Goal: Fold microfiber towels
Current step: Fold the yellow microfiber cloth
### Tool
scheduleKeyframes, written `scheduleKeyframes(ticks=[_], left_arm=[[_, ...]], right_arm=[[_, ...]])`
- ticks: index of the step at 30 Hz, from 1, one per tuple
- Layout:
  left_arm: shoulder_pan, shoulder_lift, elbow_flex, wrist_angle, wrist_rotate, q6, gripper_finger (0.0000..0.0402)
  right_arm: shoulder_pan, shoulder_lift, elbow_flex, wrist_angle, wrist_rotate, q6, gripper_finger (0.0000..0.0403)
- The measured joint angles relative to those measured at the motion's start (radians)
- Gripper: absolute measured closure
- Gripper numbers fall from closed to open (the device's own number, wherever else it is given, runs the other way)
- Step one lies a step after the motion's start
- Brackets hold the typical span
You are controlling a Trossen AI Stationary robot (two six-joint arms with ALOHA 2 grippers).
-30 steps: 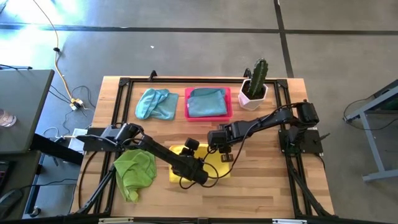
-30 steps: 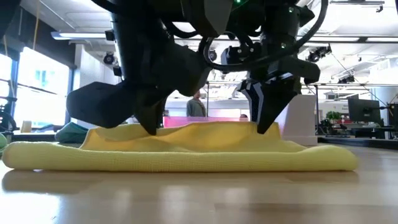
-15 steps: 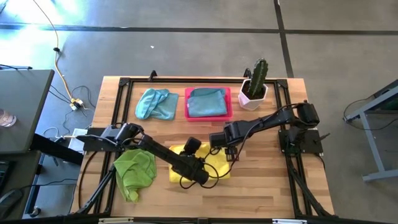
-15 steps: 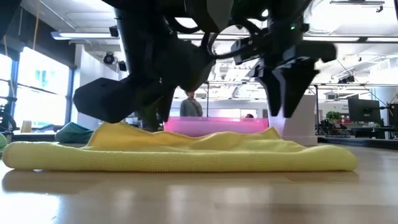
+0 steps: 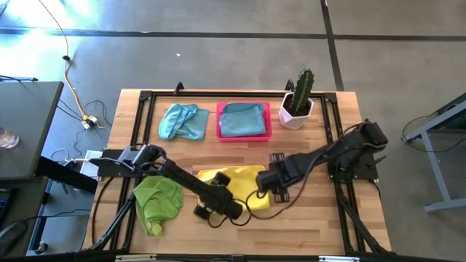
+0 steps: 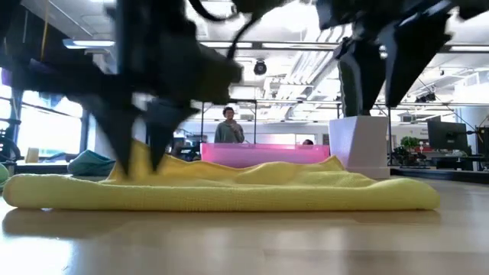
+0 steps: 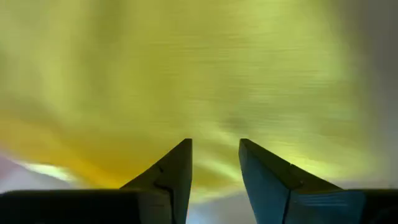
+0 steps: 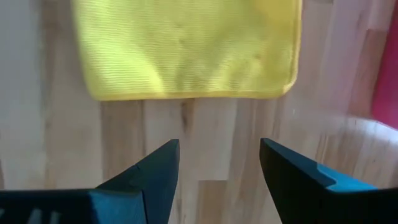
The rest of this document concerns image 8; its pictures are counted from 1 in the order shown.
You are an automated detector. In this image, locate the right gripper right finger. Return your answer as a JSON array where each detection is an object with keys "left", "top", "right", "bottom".
[{"left": 259, "top": 138, "right": 398, "bottom": 224}]

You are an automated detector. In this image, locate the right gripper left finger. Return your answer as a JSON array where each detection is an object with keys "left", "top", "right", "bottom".
[{"left": 88, "top": 139, "right": 180, "bottom": 224}]

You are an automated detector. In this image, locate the yellow microfiber towel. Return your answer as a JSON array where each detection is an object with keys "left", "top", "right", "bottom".
[{"left": 70, "top": 0, "right": 303, "bottom": 102}]

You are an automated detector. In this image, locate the pink plastic bin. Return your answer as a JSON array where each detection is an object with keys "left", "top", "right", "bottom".
[{"left": 371, "top": 0, "right": 398, "bottom": 130}]

